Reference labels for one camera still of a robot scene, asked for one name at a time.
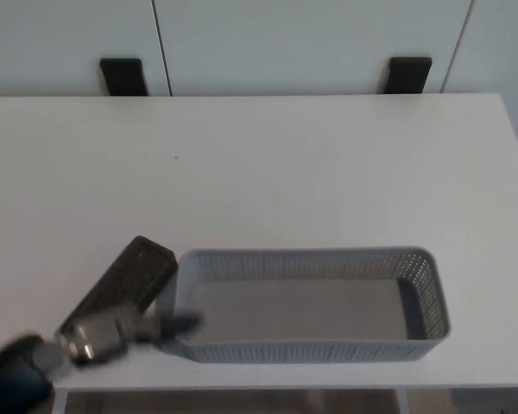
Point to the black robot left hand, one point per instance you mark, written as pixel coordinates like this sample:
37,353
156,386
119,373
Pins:
8,375

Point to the black felt board eraser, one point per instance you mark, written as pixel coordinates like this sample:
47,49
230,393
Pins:
129,276

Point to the grey perforated plastic basket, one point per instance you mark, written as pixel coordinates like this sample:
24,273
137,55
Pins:
311,351

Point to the white cabinet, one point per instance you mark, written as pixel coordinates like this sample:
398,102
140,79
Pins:
285,43

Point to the white metal desk leg frame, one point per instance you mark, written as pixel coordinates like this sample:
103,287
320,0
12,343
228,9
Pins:
60,403
403,403

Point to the black rectangular bracket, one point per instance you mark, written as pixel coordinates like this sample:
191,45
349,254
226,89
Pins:
408,74
124,77

